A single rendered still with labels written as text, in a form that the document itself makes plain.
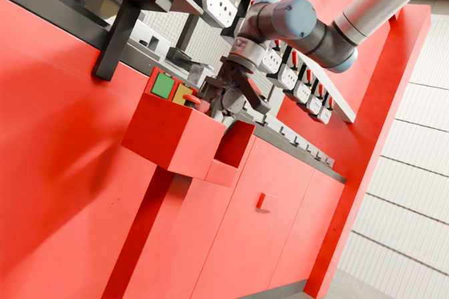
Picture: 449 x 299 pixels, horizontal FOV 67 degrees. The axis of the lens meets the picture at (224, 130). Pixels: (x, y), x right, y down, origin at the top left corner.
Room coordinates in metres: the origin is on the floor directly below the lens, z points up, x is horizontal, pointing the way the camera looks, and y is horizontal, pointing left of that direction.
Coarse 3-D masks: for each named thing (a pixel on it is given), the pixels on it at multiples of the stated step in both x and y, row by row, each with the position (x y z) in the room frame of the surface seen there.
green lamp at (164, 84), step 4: (160, 76) 0.71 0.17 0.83; (164, 76) 0.72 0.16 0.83; (156, 80) 0.71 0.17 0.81; (160, 80) 0.72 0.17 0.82; (164, 80) 0.72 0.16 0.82; (168, 80) 0.73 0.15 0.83; (172, 80) 0.74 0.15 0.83; (156, 84) 0.71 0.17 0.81; (160, 84) 0.72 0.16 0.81; (164, 84) 0.73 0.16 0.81; (168, 84) 0.73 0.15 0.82; (172, 84) 0.74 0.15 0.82; (156, 88) 0.72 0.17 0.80; (160, 88) 0.72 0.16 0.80; (164, 88) 0.73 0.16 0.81; (168, 88) 0.74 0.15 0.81; (156, 92) 0.72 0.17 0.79; (160, 92) 0.73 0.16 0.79; (164, 92) 0.73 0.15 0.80; (168, 92) 0.74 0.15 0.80; (164, 96) 0.74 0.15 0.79
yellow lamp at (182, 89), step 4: (180, 84) 0.76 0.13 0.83; (180, 88) 0.76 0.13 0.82; (184, 88) 0.77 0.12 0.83; (176, 92) 0.76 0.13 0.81; (180, 92) 0.77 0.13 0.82; (184, 92) 0.77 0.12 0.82; (188, 92) 0.78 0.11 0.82; (176, 96) 0.76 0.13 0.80; (180, 96) 0.77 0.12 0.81; (172, 100) 0.76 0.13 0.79; (176, 100) 0.76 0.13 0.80; (180, 100) 0.77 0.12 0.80; (184, 100) 0.78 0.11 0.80; (180, 104) 0.78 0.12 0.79
